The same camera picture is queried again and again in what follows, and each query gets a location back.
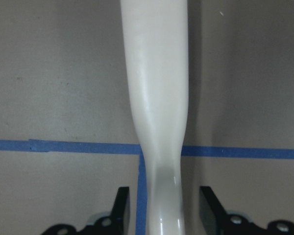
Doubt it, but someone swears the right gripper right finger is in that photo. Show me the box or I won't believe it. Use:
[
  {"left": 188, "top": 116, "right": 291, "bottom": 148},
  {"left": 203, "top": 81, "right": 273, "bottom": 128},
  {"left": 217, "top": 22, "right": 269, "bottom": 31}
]
[{"left": 199, "top": 186, "right": 294, "bottom": 235}]

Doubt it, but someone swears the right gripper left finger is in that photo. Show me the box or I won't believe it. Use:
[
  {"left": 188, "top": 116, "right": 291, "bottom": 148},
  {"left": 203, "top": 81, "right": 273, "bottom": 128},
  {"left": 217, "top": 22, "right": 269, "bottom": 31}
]
[{"left": 43, "top": 187, "right": 130, "bottom": 235}]

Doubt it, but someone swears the beige hand brush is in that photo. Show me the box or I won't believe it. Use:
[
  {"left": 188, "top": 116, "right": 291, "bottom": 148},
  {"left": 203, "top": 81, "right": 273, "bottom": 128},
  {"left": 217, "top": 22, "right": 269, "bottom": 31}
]
[{"left": 121, "top": 0, "right": 189, "bottom": 235}]

